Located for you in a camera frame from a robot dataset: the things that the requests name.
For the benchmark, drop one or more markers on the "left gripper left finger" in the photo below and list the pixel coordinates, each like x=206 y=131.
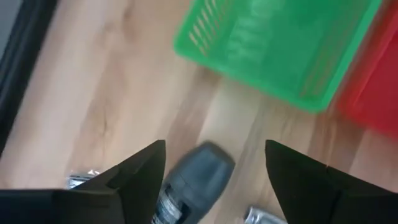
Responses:
x=130 y=193

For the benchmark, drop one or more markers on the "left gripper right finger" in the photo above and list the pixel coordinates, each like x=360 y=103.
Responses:
x=311 y=193

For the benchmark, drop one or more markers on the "grey Dove bottle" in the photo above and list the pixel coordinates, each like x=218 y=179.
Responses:
x=196 y=180

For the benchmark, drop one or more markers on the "silver foil sachet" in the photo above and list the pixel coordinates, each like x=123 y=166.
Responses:
x=77 y=180
x=258 y=216

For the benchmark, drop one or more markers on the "red plastic basket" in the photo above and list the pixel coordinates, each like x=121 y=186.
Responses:
x=379 y=93

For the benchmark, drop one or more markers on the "green plastic basket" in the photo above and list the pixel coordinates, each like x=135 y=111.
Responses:
x=280 y=56

